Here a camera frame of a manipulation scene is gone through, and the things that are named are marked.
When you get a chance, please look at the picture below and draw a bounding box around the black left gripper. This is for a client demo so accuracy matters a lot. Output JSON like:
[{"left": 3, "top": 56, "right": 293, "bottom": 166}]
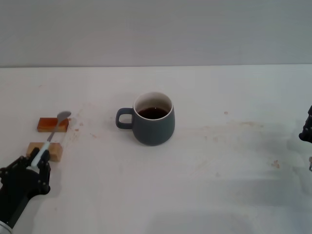
[{"left": 0, "top": 147, "right": 52, "bottom": 226}]

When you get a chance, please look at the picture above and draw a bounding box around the blue handled metal spoon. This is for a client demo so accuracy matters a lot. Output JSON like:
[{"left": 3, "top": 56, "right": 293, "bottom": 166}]
[{"left": 31, "top": 111, "right": 72, "bottom": 169}]

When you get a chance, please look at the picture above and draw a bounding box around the light wooden block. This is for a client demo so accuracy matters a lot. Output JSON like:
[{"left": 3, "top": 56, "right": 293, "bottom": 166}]
[{"left": 26, "top": 142, "right": 63, "bottom": 162}]

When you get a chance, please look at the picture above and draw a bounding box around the grey ceramic cup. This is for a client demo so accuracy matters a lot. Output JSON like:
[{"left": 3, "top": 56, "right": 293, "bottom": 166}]
[{"left": 115, "top": 91, "right": 176, "bottom": 147}]

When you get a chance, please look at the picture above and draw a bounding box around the dark stained wooden block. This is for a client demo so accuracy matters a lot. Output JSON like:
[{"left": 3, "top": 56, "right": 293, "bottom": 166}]
[{"left": 37, "top": 117, "right": 69, "bottom": 133}]

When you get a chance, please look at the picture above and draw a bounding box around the dark coffee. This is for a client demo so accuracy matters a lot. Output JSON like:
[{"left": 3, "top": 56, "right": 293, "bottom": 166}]
[{"left": 136, "top": 106, "right": 169, "bottom": 120}]

